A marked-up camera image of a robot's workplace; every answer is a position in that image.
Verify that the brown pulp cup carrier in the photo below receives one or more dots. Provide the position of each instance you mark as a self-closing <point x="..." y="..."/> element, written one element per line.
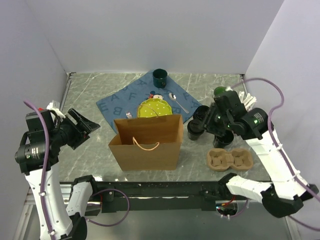
<point x="220" y="160"/>

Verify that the black cup lid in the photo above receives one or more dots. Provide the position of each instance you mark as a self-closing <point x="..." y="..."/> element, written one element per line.
<point x="194" y="127"/>

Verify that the black base frame rail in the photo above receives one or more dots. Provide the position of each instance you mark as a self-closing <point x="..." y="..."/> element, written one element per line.
<point x="150" y="196"/>

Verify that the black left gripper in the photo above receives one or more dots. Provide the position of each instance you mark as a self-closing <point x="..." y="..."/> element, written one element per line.
<point x="81" y="128"/>

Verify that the brown paper bag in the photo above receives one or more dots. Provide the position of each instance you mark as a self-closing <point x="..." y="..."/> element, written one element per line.
<point x="148" y="144"/>

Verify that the black takeout cup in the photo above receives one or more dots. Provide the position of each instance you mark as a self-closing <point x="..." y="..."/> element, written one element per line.
<point x="222" y="141"/>

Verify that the floral mug green inside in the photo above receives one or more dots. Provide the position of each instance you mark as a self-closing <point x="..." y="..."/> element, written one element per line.
<point x="220" y="91"/>

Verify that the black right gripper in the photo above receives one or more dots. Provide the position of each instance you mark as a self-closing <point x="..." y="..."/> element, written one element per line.
<point x="212" y="128"/>

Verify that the white wrapped straws bundle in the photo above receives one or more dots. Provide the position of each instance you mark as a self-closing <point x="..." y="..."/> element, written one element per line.
<point x="247" y="99"/>

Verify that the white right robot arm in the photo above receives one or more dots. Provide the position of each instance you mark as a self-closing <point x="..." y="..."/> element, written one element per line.
<point x="287" y="190"/>

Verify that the cartoon mouse coaster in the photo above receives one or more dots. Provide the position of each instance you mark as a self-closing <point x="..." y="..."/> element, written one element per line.
<point x="154" y="95"/>

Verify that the green polka dot plate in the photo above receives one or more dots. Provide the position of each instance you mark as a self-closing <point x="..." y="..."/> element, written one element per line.
<point x="154" y="107"/>

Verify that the blue letter placemat cloth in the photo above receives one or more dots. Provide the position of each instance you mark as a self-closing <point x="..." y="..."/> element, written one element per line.
<point x="131" y="96"/>

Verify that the silver fork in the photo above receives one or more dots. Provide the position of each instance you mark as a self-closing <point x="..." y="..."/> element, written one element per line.
<point x="128" y="115"/>

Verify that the silver spoon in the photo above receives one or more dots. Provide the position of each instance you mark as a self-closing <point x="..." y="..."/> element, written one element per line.
<point x="174" y="98"/>

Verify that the dark green mug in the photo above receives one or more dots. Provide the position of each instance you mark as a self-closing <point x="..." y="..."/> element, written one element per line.
<point x="159" y="78"/>

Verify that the dark translucent takeout cup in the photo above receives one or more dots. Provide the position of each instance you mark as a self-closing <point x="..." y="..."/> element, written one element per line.
<point x="194" y="135"/>

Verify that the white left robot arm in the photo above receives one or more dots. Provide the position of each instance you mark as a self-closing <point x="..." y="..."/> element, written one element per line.
<point x="37" y="157"/>

